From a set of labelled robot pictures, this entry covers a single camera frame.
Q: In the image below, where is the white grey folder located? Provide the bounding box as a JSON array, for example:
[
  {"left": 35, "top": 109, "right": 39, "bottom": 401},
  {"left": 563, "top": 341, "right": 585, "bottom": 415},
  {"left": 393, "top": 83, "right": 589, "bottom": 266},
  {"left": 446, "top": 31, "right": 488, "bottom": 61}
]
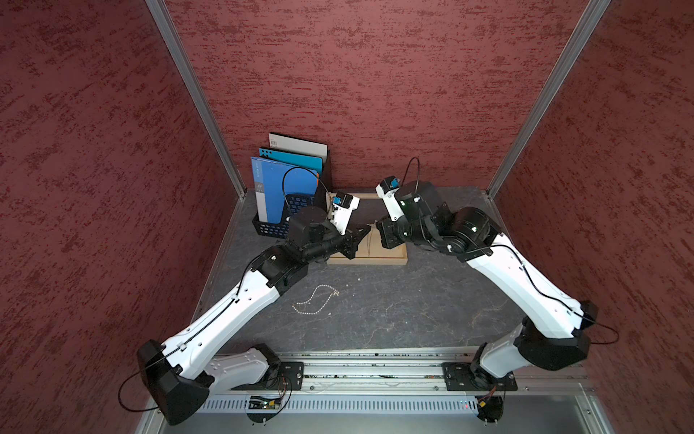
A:
[{"left": 269, "top": 133, "right": 328, "bottom": 162}]

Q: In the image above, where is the thin gold chain necklace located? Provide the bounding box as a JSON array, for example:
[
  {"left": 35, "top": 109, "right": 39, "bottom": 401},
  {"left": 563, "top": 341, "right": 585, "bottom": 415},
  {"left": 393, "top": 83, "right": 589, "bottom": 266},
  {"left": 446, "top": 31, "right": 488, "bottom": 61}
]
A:
[{"left": 361, "top": 223, "right": 380, "bottom": 259}]

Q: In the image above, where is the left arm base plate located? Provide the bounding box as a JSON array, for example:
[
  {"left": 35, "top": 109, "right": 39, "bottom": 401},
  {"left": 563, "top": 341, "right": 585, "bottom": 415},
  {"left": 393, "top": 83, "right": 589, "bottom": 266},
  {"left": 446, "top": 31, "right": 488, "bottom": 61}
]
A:
[{"left": 234, "top": 362, "right": 305, "bottom": 392}]

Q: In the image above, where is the right aluminium corner post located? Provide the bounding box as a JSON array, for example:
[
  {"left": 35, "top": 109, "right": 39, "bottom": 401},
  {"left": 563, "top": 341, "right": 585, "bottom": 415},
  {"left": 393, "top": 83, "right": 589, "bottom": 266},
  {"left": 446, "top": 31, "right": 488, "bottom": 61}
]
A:
[{"left": 487, "top": 0, "right": 611, "bottom": 201}]

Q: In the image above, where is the pearl bead necklace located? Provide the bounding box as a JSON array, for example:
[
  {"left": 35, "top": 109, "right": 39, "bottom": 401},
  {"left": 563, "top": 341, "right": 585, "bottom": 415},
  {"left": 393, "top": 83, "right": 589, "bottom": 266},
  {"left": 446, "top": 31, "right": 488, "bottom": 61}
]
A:
[{"left": 291, "top": 285, "right": 342, "bottom": 316}]

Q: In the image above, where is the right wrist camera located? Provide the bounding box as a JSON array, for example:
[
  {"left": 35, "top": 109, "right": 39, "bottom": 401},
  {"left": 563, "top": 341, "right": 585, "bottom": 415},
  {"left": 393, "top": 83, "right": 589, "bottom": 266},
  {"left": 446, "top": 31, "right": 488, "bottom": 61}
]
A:
[{"left": 376, "top": 176, "right": 404, "bottom": 222}]

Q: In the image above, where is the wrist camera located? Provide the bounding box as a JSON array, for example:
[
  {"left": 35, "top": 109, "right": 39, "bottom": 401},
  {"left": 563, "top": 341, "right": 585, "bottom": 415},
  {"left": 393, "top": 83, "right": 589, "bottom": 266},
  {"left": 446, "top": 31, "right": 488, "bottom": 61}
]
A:
[
  {"left": 330, "top": 192, "right": 360, "bottom": 235},
  {"left": 376, "top": 176, "right": 404, "bottom": 222}
]

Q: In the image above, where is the blue folder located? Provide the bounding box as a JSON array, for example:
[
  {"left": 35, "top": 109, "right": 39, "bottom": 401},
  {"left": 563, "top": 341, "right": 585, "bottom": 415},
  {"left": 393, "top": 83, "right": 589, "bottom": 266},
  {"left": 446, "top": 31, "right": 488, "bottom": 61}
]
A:
[{"left": 251, "top": 157, "right": 318, "bottom": 224}]

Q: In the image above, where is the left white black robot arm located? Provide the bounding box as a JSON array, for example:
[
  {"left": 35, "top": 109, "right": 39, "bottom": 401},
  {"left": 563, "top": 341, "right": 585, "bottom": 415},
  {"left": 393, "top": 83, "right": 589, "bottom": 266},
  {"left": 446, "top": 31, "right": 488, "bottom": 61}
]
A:
[{"left": 137, "top": 206, "right": 372, "bottom": 426}]

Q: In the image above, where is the teal folder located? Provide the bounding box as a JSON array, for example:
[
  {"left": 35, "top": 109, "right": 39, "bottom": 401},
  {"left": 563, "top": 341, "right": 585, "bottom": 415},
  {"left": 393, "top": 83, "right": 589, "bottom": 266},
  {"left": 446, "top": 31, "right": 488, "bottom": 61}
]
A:
[{"left": 258, "top": 148, "right": 323, "bottom": 175}]

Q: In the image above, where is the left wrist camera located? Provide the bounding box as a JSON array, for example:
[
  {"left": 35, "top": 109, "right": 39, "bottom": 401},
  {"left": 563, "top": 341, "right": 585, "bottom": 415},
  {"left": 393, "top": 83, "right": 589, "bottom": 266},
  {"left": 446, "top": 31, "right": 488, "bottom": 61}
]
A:
[{"left": 330, "top": 192, "right": 360, "bottom": 235}]

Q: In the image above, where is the aluminium mounting rail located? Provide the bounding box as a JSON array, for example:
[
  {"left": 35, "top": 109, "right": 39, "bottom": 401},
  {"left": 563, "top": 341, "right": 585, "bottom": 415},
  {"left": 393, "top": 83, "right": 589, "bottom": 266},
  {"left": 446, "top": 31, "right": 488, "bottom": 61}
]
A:
[{"left": 154, "top": 346, "right": 595, "bottom": 396}]

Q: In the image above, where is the left aluminium corner post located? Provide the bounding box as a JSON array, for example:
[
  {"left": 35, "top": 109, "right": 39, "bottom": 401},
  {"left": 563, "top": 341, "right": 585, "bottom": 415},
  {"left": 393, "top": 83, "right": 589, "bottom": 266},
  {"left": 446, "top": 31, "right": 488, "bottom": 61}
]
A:
[{"left": 145, "top": 0, "right": 247, "bottom": 199}]

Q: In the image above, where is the wooden jewelry display stand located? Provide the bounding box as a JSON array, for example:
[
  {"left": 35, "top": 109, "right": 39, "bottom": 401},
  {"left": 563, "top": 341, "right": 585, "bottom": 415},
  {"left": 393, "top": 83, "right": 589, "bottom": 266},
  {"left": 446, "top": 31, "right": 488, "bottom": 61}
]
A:
[{"left": 327, "top": 192, "right": 408, "bottom": 266}]

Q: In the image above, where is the black mesh file holder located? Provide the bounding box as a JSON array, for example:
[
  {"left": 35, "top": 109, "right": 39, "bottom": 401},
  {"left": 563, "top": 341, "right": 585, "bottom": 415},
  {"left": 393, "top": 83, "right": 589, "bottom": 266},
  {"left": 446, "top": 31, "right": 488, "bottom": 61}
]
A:
[{"left": 251, "top": 148, "right": 332, "bottom": 239}]

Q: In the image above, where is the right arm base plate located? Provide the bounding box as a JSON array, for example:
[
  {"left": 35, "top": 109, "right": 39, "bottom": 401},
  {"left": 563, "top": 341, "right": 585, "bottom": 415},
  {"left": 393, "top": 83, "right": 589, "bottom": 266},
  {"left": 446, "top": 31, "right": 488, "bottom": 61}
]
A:
[{"left": 442, "top": 363, "right": 518, "bottom": 392}]

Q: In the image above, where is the aluminium corner post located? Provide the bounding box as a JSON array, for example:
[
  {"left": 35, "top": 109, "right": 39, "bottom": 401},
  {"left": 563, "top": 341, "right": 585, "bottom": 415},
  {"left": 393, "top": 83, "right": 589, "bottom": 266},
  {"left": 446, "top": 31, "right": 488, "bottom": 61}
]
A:
[
  {"left": 487, "top": 0, "right": 611, "bottom": 201},
  {"left": 145, "top": 0, "right": 247, "bottom": 199}
]

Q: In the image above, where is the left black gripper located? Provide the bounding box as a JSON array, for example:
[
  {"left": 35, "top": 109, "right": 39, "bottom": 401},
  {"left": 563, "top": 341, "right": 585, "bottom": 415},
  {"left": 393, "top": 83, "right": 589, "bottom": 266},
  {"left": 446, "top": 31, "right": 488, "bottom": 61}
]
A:
[{"left": 304, "top": 217, "right": 370, "bottom": 262}]

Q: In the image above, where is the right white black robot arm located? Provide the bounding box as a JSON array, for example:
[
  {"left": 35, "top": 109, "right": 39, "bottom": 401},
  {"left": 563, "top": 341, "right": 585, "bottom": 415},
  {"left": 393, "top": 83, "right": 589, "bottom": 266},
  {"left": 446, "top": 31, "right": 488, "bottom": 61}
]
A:
[{"left": 376, "top": 176, "right": 597, "bottom": 387}]

